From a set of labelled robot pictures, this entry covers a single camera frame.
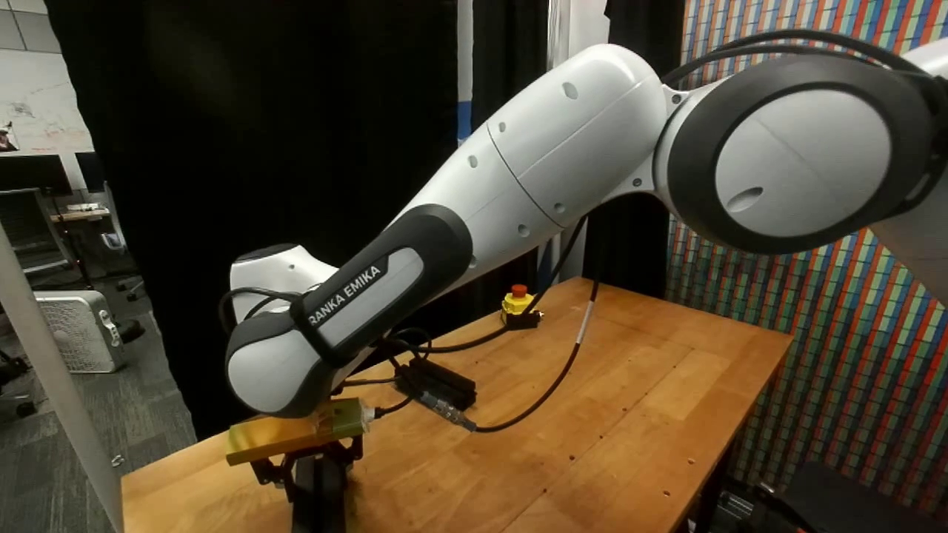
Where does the white box appliance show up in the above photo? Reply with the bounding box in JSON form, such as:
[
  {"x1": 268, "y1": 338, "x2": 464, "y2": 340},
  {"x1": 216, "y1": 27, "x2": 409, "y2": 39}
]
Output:
[{"x1": 28, "y1": 286, "x2": 129, "y2": 375}]

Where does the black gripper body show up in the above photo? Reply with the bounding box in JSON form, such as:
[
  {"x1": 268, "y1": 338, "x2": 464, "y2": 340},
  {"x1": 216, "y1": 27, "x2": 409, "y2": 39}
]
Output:
[{"x1": 277, "y1": 443, "x2": 348, "y2": 479}]

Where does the yellow red emergency stop button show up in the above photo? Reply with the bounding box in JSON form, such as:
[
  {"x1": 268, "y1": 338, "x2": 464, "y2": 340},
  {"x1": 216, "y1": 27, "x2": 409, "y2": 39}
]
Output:
[{"x1": 496, "y1": 282, "x2": 545, "y2": 332}]

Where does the narrow black curtain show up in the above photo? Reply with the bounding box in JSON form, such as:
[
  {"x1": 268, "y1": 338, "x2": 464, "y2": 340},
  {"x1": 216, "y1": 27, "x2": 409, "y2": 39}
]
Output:
[{"x1": 468, "y1": 0, "x2": 548, "y2": 298}]

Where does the colourful patterned backdrop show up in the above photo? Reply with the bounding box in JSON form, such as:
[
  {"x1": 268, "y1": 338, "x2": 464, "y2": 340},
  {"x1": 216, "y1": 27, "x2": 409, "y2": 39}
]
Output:
[{"x1": 664, "y1": 0, "x2": 948, "y2": 520}]

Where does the grey slanted board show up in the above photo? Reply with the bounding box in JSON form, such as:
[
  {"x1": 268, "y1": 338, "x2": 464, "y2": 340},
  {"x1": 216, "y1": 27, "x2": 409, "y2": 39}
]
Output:
[{"x1": 0, "y1": 224, "x2": 126, "y2": 533}]

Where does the black box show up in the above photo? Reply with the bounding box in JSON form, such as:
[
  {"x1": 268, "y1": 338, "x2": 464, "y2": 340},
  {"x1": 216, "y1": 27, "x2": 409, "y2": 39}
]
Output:
[{"x1": 779, "y1": 460, "x2": 948, "y2": 533}]

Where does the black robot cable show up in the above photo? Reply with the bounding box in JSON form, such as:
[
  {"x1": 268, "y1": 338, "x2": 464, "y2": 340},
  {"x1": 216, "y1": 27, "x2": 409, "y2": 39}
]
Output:
[{"x1": 342, "y1": 279, "x2": 605, "y2": 436}]

